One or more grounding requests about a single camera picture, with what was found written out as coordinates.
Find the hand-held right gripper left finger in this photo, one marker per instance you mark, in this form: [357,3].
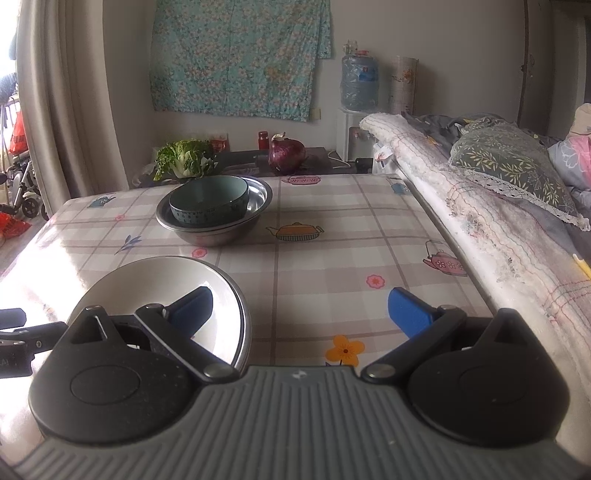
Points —
[191,311]

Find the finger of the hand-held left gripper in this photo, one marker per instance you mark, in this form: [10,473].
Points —
[37,334]
[11,318]

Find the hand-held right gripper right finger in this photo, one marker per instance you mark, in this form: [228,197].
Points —
[408,311]

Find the stainless steel plate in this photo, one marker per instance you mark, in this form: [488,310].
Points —
[246,325]

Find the large stainless steel bowl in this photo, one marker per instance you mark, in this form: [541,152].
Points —
[217,237]

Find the teal ceramic bowl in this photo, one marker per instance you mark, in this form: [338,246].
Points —
[207,207]

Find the small stainless steel bowl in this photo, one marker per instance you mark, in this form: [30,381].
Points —
[257,198]

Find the crumpled red plastic bag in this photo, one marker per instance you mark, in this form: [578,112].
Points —
[14,226]

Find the white lace blanket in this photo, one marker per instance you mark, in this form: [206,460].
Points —
[461,207]

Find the wheelchair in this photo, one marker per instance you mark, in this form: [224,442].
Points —
[21,189]

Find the napa cabbage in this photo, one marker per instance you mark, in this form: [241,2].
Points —
[184,159]

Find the black power adapter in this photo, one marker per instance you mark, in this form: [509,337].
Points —
[363,165]

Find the red packet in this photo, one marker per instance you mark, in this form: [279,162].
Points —
[219,143]

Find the dark cabinet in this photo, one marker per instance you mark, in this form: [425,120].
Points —
[318,161]

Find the grey leaf-print pillow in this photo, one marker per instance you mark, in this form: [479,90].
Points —
[508,161]

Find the red onion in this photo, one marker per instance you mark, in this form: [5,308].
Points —
[287,154]

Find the hanging red plastic bag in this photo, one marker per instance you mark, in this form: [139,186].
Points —
[18,134]

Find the white water dispenser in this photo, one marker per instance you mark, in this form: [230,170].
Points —
[353,134]

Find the grey duvet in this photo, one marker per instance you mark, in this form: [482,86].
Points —
[438,124]

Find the patterned paper roll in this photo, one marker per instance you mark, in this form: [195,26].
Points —
[402,85]

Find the pink floral pillow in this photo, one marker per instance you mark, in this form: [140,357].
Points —
[575,147]

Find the beige curtain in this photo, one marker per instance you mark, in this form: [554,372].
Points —
[69,92]

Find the blue water jug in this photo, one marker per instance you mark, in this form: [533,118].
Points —
[359,78]

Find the dark pole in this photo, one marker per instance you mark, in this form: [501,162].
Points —
[525,60]

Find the teal floral wall cloth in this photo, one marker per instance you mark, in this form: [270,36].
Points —
[240,55]

